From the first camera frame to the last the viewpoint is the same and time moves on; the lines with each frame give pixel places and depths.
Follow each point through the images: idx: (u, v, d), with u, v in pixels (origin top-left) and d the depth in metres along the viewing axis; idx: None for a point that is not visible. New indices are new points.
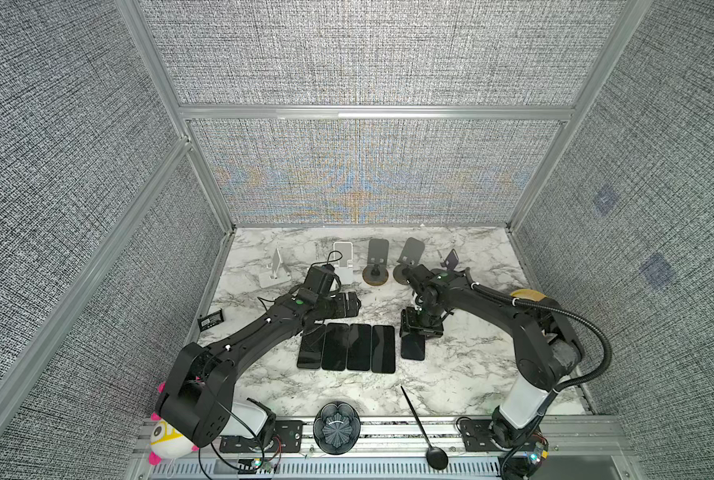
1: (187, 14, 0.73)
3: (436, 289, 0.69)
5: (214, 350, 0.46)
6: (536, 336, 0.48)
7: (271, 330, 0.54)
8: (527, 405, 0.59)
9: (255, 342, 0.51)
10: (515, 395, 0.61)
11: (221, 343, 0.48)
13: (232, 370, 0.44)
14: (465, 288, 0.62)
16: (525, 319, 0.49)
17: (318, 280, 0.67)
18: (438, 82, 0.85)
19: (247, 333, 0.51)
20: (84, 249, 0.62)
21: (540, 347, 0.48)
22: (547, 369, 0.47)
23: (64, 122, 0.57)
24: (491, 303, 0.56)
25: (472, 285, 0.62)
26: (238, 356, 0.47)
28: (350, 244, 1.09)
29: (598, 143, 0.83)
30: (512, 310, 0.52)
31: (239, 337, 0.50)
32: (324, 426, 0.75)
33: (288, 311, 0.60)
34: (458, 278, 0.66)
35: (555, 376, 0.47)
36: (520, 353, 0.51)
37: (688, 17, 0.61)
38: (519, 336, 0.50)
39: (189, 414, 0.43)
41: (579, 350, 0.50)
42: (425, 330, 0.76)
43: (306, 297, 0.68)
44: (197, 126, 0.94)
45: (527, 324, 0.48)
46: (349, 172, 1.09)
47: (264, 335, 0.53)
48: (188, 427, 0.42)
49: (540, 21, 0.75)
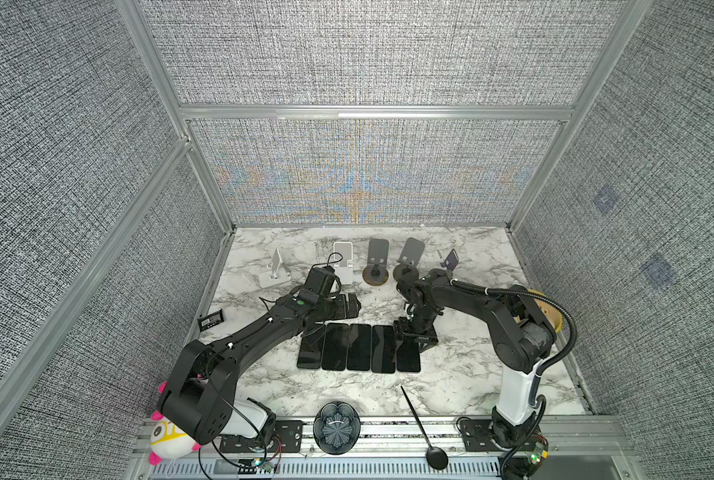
1: (187, 14, 0.73)
3: (421, 290, 0.73)
5: (217, 347, 0.47)
6: (508, 320, 0.52)
7: (272, 330, 0.55)
8: (518, 396, 0.60)
9: (255, 342, 0.51)
10: (506, 389, 0.62)
11: (223, 342, 0.48)
13: (234, 368, 0.44)
14: (447, 285, 0.67)
16: (496, 305, 0.53)
17: (319, 281, 0.68)
18: (438, 83, 0.85)
19: (247, 332, 0.51)
20: (84, 250, 0.62)
21: (512, 331, 0.51)
22: (521, 351, 0.51)
23: (64, 122, 0.57)
24: (469, 295, 0.60)
25: (451, 282, 0.67)
26: (240, 355, 0.47)
28: (350, 244, 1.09)
29: (598, 143, 0.83)
30: (484, 299, 0.56)
31: (240, 336, 0.50)
32: (324, 426, 0.75)
33: (289, 311, 0.60)
34: (442, 278, 0.70)
35: (527, 356, 0.51)
36: (497, 339, 0.54)
37: (688, 17, 0.61)
38: (493, 322, 0.53)
39: (191, 412, 0.43)
41: (550, 331, 0.53)
42: (420, 337, 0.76)
43: (307, 297, 0.69)
44: (197, 126, 0.94)
45: (497, 309, 0.52)
46: (349, 172, 1.09)
47: (264, 334, 0.53)
48: (189, 425, 0.42)
49: (540, 21, 0.75)
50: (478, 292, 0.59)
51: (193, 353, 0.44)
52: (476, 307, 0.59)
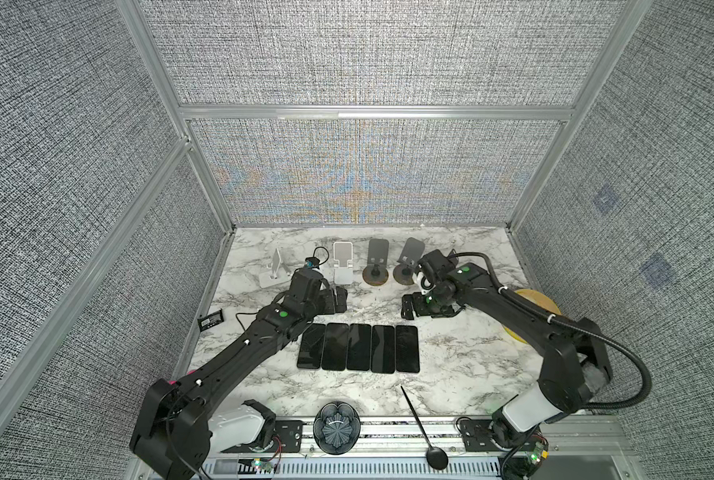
1: (187, 14, 0.73)
3: (455, 283, 0.63)
5: (184, 386, 0.43)
6: (572, 360, 0.44)
7: (250, 354, 0.51)
8: (539, 414, 0.57)
9: (229, 373, 0.47)
10: (523, 405, 0.60)
11: (192, 379, 0.44)
13: (203, 409, 0.41)
14: (491, 291, 0.57)
16: (562, 343, 0.44)
17: (303, 290, 0.62)
18: (438, 82, 0.85)
19: (218, 364, 0.47)
20: (84, 249, 0.62)
21: (573, 374, 0.44)
22: (575, 394, 0.45)
23: (64, 122, 0.57)
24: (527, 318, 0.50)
25: (500, 289, 0.56)
26: (209, 395, 0.43)
28: (349, 244, 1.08)
29: (598, 143, 0.83)
30: (548, 330, 0.47)
31: (211, 370, 0.46)
32: (324, 426, 0.75)
33: (271, 330, 0.55)
34: (484, 279, 0.60)
35: (582, 400, 0.45)
36: (546, 374, 0.48)
37: (688, 17, 0.61)
38: (552, 358, 0.46)
39: (161, 455, 0.41)
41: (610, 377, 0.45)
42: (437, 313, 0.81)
43: (291, 309, 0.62)
44: (197, 126, 0.94)
45: (565, 347, 0.44)
46: (349, 172, 1.09)
47: (239, 362, 0.49)
48: (161, 468, 0.40)
49: (540, 21, 0.75)
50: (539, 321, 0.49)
51: (159, 393, 0.41)
52: (533, 334, 0.50)
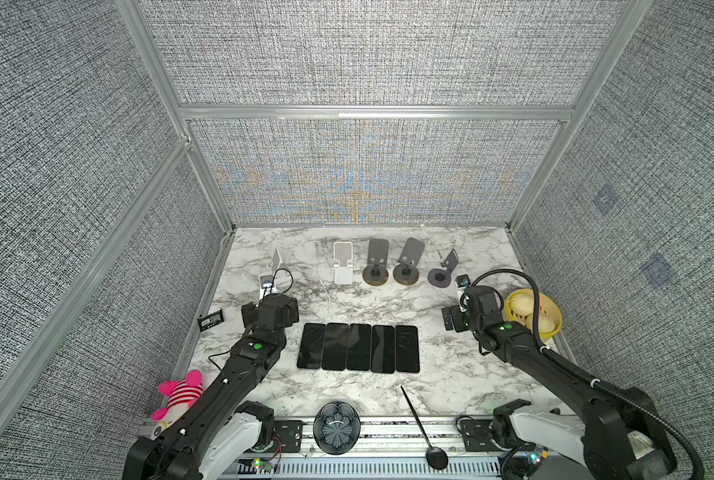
1: (187, 14, 0.73)
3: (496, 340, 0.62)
5: (168, 439, 0.42)
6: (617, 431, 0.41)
7: (229, 391, 0.51)
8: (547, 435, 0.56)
9: (213, 416, 0.47)
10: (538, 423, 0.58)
11: (174, 428, 0.43)
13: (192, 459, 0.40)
14: (533, 351, 0.55)
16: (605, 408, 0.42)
17: (271, 319, 0.62)
18: (438, 82, 0.85)
19: (198, 408, 0.47)
20: (84, 249, 0.62)
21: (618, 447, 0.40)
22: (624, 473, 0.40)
23: (64, 122, 0.57)
24: (567, 380, 0.49)
25: (542, 349, 0.55)
26: (197, 440, 0.43)
28: (350, 244, 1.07)
29: (598, 143, 0.83)
30: (590, 393, 0.45)
31: (193, 415, 0.46)
32: (324, 426, 0.75)
33: (247, 364, 0.55)
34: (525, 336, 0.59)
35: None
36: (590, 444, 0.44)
37: (688, 17, 0.61)
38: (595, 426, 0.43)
39: None
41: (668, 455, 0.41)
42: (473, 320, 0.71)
43: (264, 342, 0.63)
44: (197, 126, 0.94)
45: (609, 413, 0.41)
46: (349, 172, 1.09)
47: (220, 400, 0.49)
48: None
49: (540, 21, 0.75)
50: (581, 382, 0.47)
51: (142, 450, 0.40)
52: (574, 397, 0.48)
